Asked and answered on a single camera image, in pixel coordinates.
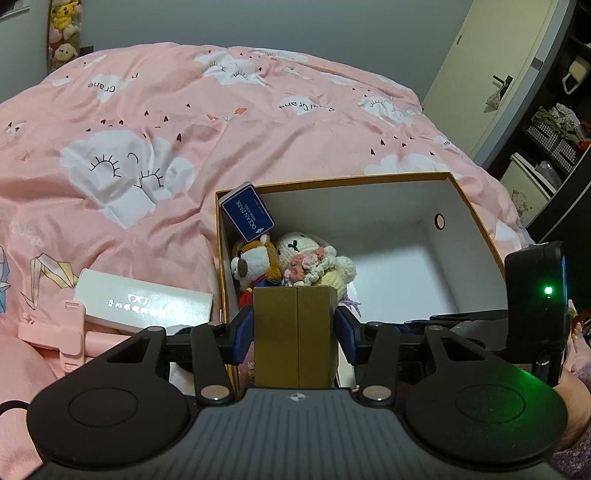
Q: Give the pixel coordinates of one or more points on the black shelf unit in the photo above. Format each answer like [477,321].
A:
[577,198]

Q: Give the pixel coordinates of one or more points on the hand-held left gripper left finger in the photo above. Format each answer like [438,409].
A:
[242,333]

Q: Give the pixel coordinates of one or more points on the orange cardboard box container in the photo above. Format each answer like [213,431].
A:
[392,258]

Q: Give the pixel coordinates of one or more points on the glittery storage basket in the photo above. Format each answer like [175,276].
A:
[551,145]

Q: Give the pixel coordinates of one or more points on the white crochet plush with flowers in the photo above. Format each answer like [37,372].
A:
[295,244]

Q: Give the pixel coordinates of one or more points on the pink plastic folding stand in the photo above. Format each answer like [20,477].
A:
[74,332]

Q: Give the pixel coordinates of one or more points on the column of small plush toys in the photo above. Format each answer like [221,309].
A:
[64,32]

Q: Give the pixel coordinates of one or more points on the white glasses box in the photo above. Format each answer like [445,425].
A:
[138,300]

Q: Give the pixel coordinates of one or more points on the pink printed blanket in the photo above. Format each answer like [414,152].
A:
[184,115]

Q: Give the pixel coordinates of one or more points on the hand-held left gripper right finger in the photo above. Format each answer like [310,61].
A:
[346,340]

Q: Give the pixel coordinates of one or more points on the blue card box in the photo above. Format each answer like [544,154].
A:
[247,212]

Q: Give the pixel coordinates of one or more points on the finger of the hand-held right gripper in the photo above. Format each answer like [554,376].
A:
[415,327]
[471,317]

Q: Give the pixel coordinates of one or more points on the brown and white dog plush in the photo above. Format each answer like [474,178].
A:
[251,263]

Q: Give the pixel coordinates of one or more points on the person's right forearm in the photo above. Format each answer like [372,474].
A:
[577,415]

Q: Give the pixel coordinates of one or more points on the cream door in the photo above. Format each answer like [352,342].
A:
[485,69]

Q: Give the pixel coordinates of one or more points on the gold cardboard box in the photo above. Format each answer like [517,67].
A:
[295,332]

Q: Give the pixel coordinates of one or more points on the hanging fabric sachet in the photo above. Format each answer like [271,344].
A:
[494,99]

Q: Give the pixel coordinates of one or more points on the white storage box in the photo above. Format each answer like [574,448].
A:
[526,184]

